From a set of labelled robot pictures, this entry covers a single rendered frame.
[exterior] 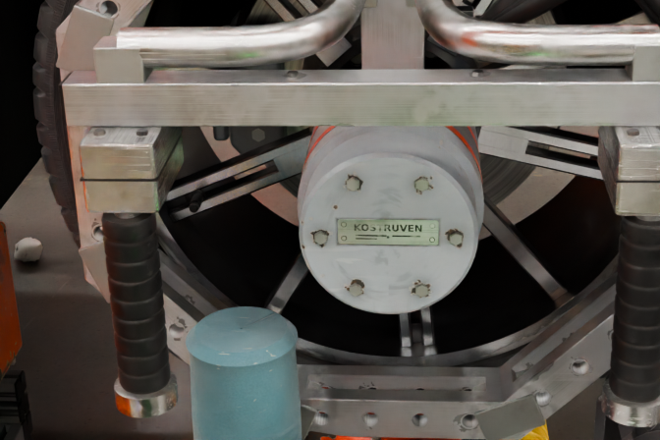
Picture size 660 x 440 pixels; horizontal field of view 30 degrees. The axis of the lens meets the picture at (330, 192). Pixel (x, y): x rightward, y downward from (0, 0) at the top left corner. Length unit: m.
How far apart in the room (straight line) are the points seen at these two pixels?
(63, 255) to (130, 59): 2.09
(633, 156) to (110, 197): 0.33
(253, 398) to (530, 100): 0.34
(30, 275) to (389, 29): 1.92
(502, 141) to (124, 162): 0.43
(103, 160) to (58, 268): 2.03
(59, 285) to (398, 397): 1.70
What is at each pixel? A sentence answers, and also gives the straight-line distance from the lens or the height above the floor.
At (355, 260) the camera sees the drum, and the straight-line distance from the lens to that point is 0.89.
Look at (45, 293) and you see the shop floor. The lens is 2.73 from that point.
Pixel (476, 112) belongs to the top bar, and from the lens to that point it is 0.79.
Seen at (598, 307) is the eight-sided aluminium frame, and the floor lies 0.69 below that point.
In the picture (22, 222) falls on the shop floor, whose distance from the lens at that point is 3.09.
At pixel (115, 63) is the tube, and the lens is 0.81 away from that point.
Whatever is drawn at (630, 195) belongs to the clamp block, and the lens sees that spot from 0.79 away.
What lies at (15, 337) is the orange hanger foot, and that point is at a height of 0.55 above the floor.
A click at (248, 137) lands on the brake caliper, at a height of 0.81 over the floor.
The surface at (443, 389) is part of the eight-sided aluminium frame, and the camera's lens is 1.16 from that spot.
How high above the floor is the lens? 1.23
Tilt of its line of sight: 23 degrees down
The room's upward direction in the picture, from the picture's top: 2 degrees counter-clockwise
